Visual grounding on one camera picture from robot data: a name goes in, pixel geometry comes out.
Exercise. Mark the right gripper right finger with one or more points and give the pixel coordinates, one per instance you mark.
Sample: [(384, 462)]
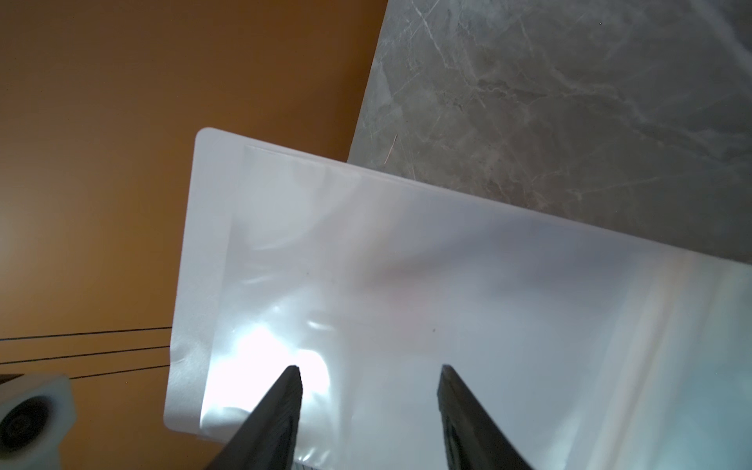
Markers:
[(472, 440)]

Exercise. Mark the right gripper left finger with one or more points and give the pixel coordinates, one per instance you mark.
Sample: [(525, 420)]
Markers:
[(267, 438)]

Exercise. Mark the pink photo album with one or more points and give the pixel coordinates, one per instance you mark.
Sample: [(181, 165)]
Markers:
[(589, 348)]

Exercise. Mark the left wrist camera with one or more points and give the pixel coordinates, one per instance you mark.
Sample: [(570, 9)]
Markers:
[(37, 412)]

